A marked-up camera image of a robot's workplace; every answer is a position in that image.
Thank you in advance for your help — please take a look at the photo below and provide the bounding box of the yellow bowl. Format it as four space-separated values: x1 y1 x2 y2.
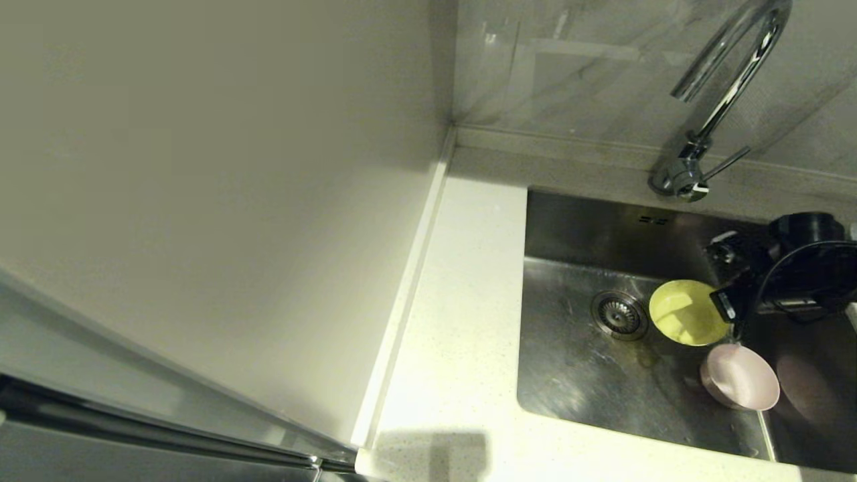
648 279 732 347

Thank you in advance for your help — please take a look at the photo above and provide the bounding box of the pink bowl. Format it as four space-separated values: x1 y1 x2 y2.
700 343 781 412

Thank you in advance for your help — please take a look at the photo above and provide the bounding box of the metal sink drain strainer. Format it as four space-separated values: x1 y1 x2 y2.
590 290 649 341

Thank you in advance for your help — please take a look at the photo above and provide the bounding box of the stainless steel sink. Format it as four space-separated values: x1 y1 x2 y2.
516 187 857 473

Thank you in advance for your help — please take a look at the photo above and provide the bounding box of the chrome gooseneck faucet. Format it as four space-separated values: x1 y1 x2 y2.
647 0 793 204

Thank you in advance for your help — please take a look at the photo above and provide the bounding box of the stainless steel appliance door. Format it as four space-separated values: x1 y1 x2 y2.
0 268 366 482

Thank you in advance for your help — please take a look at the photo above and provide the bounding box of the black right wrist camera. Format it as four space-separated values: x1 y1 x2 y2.
710 287 747 323

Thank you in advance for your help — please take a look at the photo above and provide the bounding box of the long bar door handle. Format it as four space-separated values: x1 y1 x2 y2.
0 375 359 475

